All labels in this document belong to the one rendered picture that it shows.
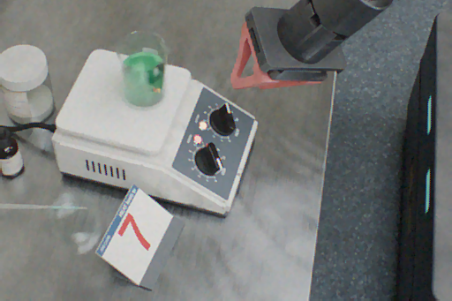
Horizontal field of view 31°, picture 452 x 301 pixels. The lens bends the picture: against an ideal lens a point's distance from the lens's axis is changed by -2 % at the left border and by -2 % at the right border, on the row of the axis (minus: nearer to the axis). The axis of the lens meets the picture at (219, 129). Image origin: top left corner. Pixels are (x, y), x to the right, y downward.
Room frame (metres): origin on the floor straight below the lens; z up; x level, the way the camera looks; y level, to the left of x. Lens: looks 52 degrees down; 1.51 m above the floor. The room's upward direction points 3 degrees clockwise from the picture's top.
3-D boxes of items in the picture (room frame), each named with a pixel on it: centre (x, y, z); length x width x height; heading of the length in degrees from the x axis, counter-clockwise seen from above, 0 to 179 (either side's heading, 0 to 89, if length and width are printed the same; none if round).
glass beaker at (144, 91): (0.57, 0.08, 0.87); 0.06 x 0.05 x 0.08; 15
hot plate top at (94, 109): (0.57, 0.10, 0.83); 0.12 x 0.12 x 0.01; 76
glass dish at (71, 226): (0.46, 0.15, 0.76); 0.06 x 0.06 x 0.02
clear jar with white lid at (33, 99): (0.62, 0.23, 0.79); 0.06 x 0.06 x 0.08
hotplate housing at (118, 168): (0.56, 0.08, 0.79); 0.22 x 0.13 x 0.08; 76
